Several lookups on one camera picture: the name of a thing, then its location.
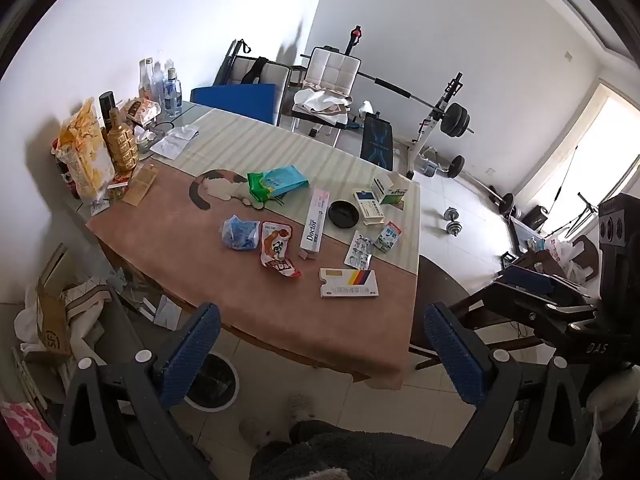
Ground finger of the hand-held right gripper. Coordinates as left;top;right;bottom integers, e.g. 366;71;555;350
502;264;592;304
492;282;598;324

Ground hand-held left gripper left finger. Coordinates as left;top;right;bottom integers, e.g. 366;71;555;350
56;301;223;480

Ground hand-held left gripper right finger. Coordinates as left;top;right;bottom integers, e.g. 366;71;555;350
422;301;588;480

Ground white round waste bin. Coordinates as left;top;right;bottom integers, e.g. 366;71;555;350
182;352;241;413

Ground small blue white packet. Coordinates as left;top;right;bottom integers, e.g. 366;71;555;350
374;222;404;253

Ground green white medicine box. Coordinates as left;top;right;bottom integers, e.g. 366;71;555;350
371;176;410;206

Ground white blue medicine box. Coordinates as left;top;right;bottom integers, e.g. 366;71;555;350
351;189;387;226

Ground long white toothpaste box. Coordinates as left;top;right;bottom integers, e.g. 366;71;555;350
299;188;332;261

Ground person's right forearm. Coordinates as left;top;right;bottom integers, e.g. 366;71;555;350
586;372;640;416

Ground white plastic bag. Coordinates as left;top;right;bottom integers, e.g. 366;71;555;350
547;237;601;286

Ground white papers on floor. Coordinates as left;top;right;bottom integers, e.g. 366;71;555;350
137;294;183;331

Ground dark wooden chair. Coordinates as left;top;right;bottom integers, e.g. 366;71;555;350
407;255;556;372

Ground pink cat print cloth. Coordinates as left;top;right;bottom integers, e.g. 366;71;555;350
86;160;420;391

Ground fuzzy grey slipper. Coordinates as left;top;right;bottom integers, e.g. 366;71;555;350
239;416;279;449
287;391;317;422

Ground small metal dumbbell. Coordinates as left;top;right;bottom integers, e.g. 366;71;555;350
442;206;464;237

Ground black tripod stand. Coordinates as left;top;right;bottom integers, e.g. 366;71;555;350
547;145;601;241

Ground beige striped cloth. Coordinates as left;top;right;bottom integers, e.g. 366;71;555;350
60;280;113;376

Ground red snack wrapper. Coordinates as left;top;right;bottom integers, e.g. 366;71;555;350
260;221;302;278

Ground crumpled blue plastic bag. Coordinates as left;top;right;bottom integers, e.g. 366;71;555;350
221;215;262;251

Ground barbell on floor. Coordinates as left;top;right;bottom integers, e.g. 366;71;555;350
440;155;516;218

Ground person's dark trouser legs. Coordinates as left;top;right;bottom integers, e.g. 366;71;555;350
250;420;453;480

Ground silver pill blister pack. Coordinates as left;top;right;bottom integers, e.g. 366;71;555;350
343;231;375;270

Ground brown cardboard box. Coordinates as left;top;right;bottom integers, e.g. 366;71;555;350
34;244;75;362

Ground crinkled clear plastic bag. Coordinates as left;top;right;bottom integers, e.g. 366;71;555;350
575;405;609;480

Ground barbell with black plates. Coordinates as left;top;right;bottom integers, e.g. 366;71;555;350
300;52;477;140

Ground flat brown wooden box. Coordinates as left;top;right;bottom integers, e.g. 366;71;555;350
121;165;160;207

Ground pink floral bag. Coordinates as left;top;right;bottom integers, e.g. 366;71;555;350
0;400;59;479

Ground black round lid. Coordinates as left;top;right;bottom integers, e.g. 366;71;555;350
326;200;362;230

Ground white barbell rack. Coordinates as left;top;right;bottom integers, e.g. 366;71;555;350
405;72;466;181

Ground green wet wipes packet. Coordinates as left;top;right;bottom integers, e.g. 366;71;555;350
246;165;310;201

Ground black blue weight bench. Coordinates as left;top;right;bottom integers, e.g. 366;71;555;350
360;112;396;166

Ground white paper packets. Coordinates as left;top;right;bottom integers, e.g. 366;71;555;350
150;125;201;161

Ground dark red jar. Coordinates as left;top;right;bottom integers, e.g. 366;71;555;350
51;140;81;200

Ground gold patterned bottle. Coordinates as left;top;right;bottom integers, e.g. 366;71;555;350
102;107;140;173

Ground yellow snack bag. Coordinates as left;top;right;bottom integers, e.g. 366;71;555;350
56;97;113;202

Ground brown snack bags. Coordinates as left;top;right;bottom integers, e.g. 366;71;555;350
122;97;162;128

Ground black can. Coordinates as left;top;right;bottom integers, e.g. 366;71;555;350
98;91;117;126

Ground beige cloth on chair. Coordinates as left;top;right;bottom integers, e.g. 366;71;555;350
292;87;353;117

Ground tall clear glass bottle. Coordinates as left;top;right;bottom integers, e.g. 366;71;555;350
139;57;154;103

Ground white padded chair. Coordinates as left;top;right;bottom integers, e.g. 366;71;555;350
290;46;362;137

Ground beige chair with black frame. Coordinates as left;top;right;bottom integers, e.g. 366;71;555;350
212;40;293;111

